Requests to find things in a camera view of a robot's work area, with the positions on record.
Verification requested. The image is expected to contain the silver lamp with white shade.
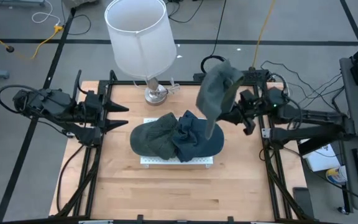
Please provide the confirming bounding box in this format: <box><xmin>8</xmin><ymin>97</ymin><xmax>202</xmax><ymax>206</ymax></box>
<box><xmin>104</xmin><ymin>0</ymin><xmax>178</xmax><ymax>106</ymax></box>

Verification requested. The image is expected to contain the yellow extension cord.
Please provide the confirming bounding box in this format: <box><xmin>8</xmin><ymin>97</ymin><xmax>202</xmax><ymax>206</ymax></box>
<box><xmin>0</xmin><ymin>23</ymin><xmax>65</xmax><ymax>60</ymax></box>

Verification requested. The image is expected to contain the black coiled cable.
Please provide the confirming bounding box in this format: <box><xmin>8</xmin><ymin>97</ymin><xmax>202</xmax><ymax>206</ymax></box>
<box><xmin>200</xmin><ymin>55</ymin><xmax>227</xmax><ymax>75</ymax></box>

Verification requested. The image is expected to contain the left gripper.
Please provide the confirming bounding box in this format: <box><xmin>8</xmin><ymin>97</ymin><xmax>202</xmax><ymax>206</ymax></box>
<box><xmin>85</xmin><ymin>90</ymin><xmax>129</xmax><ymax>138</ymax></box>

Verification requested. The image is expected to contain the white lamp cord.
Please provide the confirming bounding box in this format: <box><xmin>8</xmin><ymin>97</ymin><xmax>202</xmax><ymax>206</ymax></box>
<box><xmin>133</xmin><ymin>77</ymin><xmax>182</xmax><ymax>96</ymax></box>

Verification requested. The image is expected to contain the yellow cable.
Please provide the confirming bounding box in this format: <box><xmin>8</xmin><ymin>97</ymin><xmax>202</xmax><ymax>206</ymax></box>
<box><xmin>252</xmin><ymin>0</ymin><xmax>276</xmax><ymax>70</ymax></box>

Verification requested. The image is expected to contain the black tablet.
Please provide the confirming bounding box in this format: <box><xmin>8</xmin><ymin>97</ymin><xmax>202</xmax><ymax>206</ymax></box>
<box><xmin>292</xmin><ymin>186</ymin><xmax>316</xmax><ymax>219</ymax></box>

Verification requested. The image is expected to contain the dark green cap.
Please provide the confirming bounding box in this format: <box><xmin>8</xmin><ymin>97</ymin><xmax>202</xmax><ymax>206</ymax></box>
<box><xmin>129</xmin><ymin>112</ymin><xmax>180</xmax><ymax>161</ymax></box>

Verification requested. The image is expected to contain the grey washed cap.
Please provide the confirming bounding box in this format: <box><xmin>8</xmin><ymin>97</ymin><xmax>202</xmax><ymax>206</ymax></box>
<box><xmin>195</xmin><ymin>59</ymin><xmax>246</xmax><ymax>141</ymax></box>

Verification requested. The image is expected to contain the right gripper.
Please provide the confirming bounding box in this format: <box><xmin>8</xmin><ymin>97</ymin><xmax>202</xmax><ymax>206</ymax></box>
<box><xmin>218</xmin><ymin>89</ymin><xmax>262</xmax><ymax>125</ymax></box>

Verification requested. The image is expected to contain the white perforated metal shelf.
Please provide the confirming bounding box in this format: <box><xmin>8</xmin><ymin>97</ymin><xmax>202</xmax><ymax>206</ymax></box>
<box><xmin>139</xmin><ymin>117</ymin><xmax>214</xmax><ymax>169</ymax></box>

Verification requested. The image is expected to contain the round wipes tub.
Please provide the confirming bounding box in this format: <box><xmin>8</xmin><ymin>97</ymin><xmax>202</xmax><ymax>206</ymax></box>
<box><xmin>325</xmin><ymin>165</ymin><xmax>349</xmax><ymax>186</ymax></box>

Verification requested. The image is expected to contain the dark blue denim cap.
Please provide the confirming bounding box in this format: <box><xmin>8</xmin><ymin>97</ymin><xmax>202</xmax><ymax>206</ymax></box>
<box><xmin>172</xmin><ymin>110</ymin><xmax>225</xmax><ymax>163</ymax></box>

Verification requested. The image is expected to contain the white cardboard box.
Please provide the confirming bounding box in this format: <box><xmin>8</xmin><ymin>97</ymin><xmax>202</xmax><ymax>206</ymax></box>
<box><xmin>302</xmin><ymin>143</ymin><xmax>341</xmax><ymax>173</ymax></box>

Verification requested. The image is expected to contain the black aluminium rig frame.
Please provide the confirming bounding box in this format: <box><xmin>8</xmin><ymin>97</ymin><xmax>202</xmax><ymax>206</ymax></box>
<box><xmin>48</xmin><ymin>70</ymin><xmax>315</xmax><ymax>224</ymax></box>

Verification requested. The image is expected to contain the black power strip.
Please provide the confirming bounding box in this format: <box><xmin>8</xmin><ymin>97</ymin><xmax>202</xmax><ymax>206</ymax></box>
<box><xmin>193</xmin><ymin>68</ymin><xmax>270</xmax><ymax>84</ymax></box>

